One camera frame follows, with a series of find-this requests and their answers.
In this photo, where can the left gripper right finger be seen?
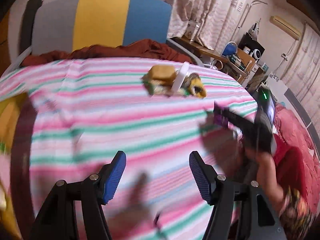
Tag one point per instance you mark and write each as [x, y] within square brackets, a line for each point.
[204, 176]

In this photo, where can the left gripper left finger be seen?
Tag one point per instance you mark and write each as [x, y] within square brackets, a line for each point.
[110, 176]

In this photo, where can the purple snack packet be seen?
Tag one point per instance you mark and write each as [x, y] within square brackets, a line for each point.
[220, 120]

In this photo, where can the floral sleeve forearm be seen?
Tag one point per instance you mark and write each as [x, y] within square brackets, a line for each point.
[295, 216]

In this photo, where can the person's right hand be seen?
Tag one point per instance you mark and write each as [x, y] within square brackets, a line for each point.
[266, 177]

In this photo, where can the pink red quilt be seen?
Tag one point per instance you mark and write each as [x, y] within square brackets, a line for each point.
[297, 165]

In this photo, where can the striped pink green bedsheet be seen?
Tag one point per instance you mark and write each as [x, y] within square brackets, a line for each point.
[80, 113]

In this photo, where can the wooden side desk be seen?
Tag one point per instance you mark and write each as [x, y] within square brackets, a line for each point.
[240, 74]

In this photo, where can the blue kettle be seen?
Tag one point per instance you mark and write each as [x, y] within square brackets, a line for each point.
[231, 48]

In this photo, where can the green cracker packet on bed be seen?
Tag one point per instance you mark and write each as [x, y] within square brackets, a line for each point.
[155, 87]

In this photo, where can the white bottle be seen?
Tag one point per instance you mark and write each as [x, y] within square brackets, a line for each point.
[180, 77]

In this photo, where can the small yellow sponge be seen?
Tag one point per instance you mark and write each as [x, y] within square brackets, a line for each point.
[165, 74]

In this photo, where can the gold metal tin box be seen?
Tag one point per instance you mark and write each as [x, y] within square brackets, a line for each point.
[17, 121]

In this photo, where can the dark red blanket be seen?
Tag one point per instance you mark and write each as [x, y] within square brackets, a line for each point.
[145, 48]

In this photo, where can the pink patterned curtain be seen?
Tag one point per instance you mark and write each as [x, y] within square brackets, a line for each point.
[215, 20]

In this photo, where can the grey yellow blue headboard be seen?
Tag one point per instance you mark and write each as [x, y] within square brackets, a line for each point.
[69, 25]

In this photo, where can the wall air conditioner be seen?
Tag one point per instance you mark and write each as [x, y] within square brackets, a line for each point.
[286, 27]

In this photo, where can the black bed post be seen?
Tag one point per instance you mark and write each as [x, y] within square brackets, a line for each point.
[27, 24]

